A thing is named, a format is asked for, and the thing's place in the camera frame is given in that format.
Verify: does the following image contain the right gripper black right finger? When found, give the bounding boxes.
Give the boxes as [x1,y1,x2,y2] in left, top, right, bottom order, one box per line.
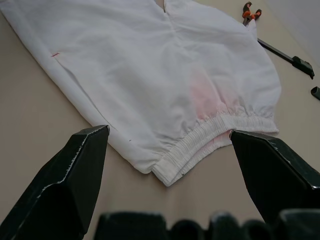
[228,129,320,224]

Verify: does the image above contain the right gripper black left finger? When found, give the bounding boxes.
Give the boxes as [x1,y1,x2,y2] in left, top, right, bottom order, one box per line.
[0,124,111,240]

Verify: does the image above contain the white cloth garment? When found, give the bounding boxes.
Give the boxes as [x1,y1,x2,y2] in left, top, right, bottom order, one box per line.
[0,0,280,187]

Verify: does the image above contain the black cylindrical plug on cable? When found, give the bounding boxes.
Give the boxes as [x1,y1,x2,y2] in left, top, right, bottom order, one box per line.
[310,85,320,101]

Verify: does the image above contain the orange-handled pliers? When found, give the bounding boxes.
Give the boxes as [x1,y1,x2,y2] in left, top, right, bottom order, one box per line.
[241,1,263,26]

